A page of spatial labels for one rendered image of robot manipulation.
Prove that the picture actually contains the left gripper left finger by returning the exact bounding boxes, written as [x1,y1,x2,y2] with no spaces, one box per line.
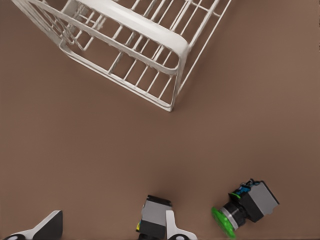
[1,209,64,240]

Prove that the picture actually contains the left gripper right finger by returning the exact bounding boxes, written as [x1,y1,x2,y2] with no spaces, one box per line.
[165,210,198,240]

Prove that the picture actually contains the green button switch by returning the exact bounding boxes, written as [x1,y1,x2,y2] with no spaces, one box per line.
[211,178,281,239]

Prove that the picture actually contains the white wire dish rack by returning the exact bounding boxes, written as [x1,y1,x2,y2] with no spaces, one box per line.
[11,0,233,113]

